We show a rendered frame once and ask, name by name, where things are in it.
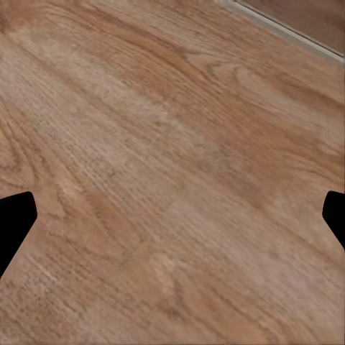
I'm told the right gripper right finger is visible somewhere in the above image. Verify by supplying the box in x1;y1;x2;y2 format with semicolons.
322;190;345;249

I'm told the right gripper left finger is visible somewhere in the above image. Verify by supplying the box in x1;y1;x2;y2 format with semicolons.
0;191;37;278

